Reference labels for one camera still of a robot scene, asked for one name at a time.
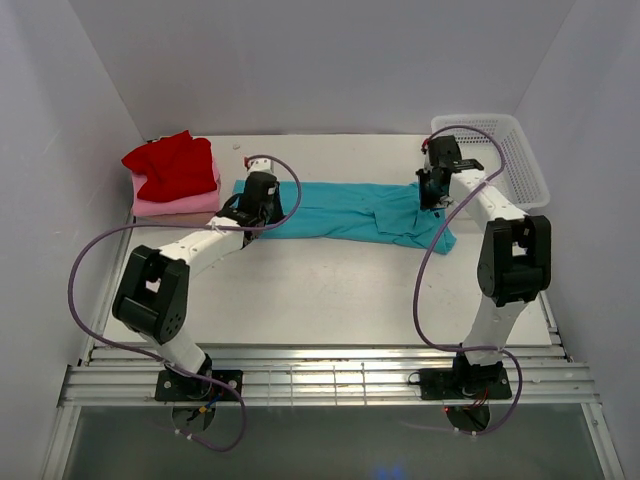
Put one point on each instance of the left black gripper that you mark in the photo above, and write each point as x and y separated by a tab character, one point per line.
277	214

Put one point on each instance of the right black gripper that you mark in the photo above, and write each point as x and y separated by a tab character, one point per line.
427	202

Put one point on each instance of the teal t shirt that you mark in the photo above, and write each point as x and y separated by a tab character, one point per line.
365	212

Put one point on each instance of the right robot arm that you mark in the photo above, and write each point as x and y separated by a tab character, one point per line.
514	266

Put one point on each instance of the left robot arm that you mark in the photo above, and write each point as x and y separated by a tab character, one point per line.
152	297

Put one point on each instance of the pink folded t shirt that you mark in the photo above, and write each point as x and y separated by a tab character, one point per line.
202	203

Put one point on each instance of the white plastic basket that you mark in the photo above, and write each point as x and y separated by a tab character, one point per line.
521	180

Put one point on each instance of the beige folded t shirt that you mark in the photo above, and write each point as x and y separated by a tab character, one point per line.
198	219

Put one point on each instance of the red folded t shirt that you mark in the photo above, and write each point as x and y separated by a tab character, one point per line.
175	167

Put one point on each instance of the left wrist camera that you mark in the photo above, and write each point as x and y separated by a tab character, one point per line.
258	164

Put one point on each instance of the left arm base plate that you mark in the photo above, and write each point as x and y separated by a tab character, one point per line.
173	387

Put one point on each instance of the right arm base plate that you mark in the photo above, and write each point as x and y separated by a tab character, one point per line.
446	384

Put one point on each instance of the aluminium frame rail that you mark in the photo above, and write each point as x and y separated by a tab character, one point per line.
331	412

